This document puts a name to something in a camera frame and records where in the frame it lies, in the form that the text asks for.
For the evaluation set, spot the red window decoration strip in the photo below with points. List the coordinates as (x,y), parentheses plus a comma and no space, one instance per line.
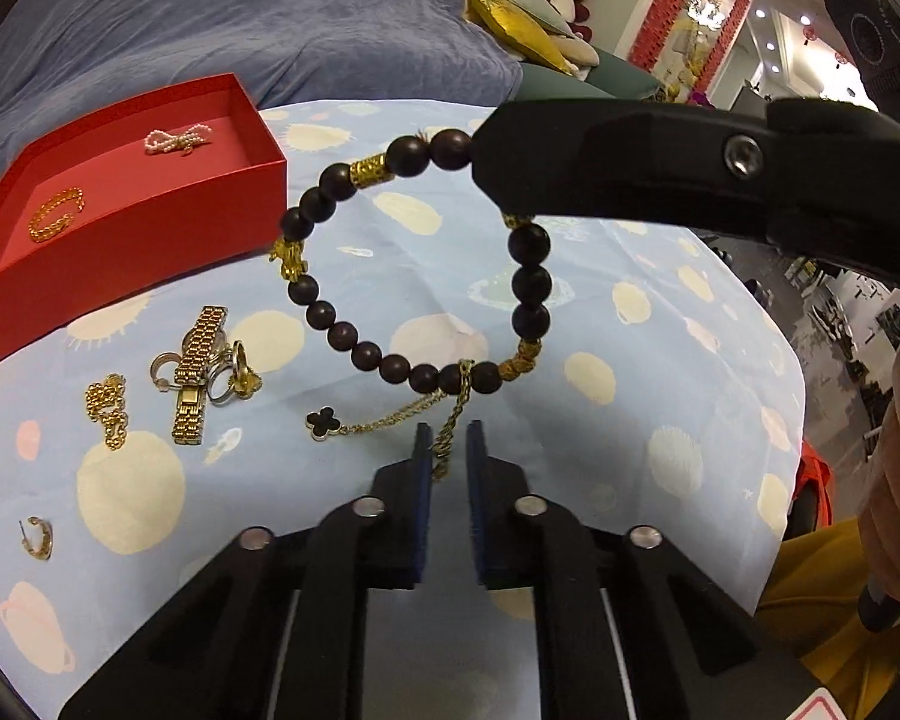
(660,0)
(736,22)

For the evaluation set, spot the green sofa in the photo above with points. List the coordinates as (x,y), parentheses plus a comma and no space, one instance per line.
(615,75)

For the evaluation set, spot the gold watch band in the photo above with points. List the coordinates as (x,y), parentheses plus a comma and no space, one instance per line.
(195,360)

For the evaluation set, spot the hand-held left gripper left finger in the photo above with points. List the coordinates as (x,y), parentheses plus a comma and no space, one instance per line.
(420,502)

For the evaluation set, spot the pearl bow brooch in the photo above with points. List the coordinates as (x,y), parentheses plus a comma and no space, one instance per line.
(176,141)

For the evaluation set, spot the red jewelry box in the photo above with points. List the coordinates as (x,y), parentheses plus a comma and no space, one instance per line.
(120,240)

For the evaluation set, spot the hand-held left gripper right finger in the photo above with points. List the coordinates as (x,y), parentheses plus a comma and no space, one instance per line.
(478,502)

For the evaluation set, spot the orange red object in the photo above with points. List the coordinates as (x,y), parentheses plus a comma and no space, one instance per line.
(814,487)

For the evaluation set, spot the light blue printed tablecloth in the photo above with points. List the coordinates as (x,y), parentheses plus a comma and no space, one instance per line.
(645,390)

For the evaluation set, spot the yellow pillow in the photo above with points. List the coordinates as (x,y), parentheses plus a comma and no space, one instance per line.
(517,26)

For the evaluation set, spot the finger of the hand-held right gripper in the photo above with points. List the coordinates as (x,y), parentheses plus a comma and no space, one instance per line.
(555,157)

